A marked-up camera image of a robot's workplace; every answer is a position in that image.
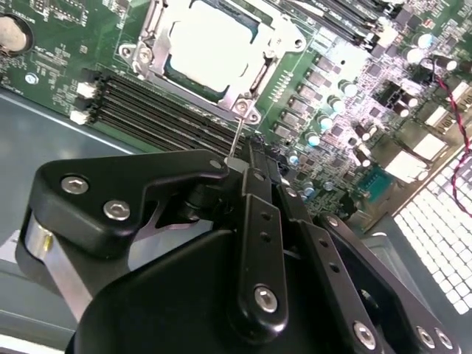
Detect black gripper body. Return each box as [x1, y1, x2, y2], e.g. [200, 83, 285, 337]
[64, 228, 355, 354]

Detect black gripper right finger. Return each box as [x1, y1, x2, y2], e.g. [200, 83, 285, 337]
[249, 136, 464, 354]

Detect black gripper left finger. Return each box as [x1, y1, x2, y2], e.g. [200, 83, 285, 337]
[16, 149, 290, 335]

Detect metal socket cover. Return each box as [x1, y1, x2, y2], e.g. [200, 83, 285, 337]
[145, 0, 285, 112]

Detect silver CPU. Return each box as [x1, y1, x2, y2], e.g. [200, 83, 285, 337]
[164, 0, 274, 103]

